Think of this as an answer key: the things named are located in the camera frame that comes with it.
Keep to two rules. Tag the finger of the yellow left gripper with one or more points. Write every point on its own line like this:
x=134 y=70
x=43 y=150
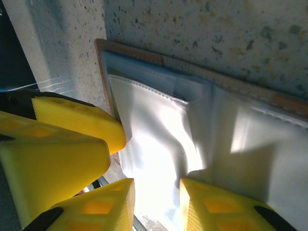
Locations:
x=48 y=173
x=72 y=115

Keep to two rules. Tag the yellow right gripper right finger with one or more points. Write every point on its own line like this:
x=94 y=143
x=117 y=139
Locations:
x=216 y=211

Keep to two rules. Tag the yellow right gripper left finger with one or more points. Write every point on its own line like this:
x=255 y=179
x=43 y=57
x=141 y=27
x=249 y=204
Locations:
x=96 y=209

